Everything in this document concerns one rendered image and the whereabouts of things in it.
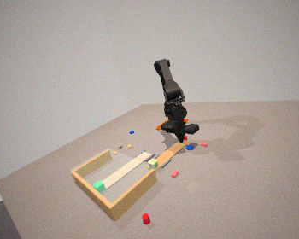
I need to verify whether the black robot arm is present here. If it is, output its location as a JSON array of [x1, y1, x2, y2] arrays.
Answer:
[[154, 59, 187, 134]]

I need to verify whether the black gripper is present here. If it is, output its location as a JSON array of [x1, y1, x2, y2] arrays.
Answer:
[[161, 115, 199, 143]]

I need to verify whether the pale green cube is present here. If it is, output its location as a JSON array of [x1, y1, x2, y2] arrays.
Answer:
[[148, 159, 159, 170]]

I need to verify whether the tan grid-patterned strip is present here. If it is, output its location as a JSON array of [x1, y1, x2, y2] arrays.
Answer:
[[155, 140, 190, 172]]

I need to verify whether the cream flat strip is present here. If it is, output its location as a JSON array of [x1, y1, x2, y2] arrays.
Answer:
[[135, 152, 152, 162]]

